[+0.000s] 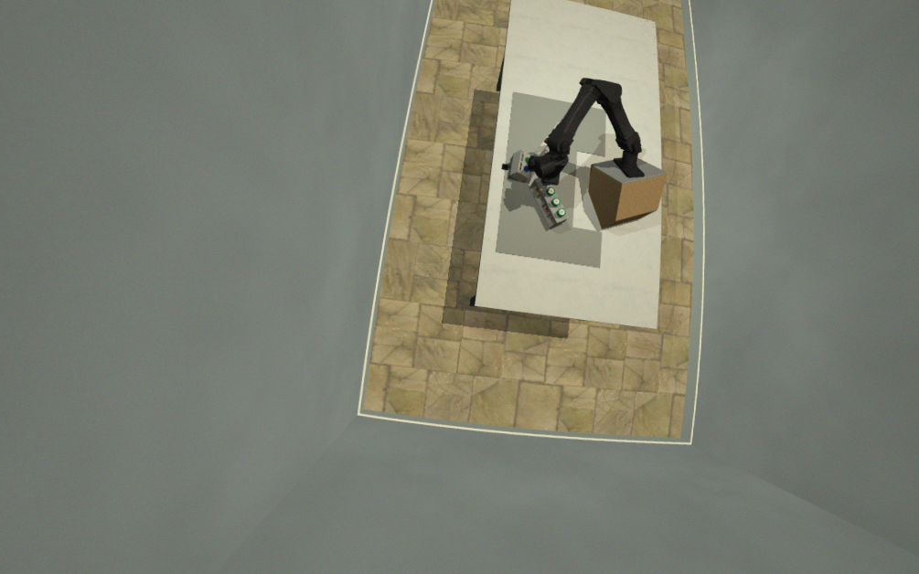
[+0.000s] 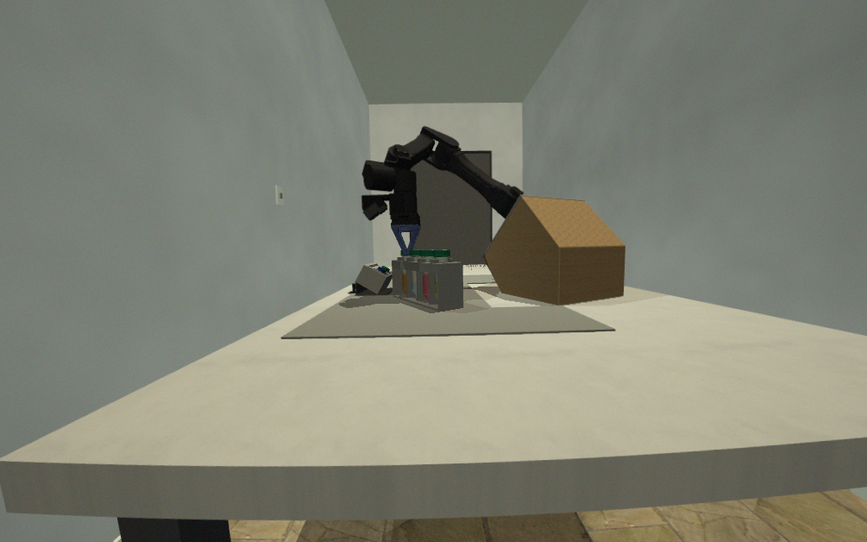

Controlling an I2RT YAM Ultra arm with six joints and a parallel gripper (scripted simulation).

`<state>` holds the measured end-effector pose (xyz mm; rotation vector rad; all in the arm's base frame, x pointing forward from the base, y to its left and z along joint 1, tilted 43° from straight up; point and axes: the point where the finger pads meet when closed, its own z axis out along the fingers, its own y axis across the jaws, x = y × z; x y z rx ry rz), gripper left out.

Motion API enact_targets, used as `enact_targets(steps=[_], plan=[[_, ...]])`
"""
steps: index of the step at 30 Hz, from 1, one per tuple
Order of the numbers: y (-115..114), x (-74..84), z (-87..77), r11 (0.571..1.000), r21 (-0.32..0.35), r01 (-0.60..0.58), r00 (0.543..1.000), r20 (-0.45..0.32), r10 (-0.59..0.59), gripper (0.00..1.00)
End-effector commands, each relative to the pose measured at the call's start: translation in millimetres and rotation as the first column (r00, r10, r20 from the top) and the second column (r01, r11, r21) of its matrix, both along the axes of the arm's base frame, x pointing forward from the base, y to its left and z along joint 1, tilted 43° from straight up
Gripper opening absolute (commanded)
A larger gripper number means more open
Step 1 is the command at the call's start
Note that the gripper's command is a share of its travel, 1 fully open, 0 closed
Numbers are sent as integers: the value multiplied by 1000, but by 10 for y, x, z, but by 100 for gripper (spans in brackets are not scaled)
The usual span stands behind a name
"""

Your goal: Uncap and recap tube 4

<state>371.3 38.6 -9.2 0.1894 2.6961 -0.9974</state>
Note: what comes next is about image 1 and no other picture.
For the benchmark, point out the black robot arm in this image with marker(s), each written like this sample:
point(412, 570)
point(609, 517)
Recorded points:
point(560, 139)

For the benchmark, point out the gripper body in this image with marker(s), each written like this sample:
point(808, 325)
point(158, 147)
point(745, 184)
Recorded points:
point(554, 180)

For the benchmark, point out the grey sloping control panel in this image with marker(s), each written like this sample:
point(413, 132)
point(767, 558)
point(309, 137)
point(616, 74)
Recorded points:
point(519, 166)

